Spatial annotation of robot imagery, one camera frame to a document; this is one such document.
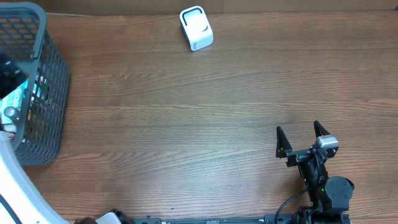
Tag teal wipes packet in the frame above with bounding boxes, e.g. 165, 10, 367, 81
0, 80, 29, 124

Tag grey plastic mesh basket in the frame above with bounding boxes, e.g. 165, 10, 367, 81
1, 2, 70, 166

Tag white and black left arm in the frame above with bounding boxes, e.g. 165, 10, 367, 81
1, 53, 122, 224

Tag yellow dish soap bottle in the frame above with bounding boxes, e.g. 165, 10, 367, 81
4, 106, 20, 125

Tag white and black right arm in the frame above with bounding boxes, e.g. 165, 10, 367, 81
273, 121, 354, 224

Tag white barcode scanner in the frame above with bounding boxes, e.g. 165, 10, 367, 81
179, 6, 214, 52

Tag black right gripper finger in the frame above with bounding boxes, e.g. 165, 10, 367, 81
275, 126, 292, 158
313, 120, 330, 138

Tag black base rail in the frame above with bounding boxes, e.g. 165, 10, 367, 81
131, 214, 351, 224

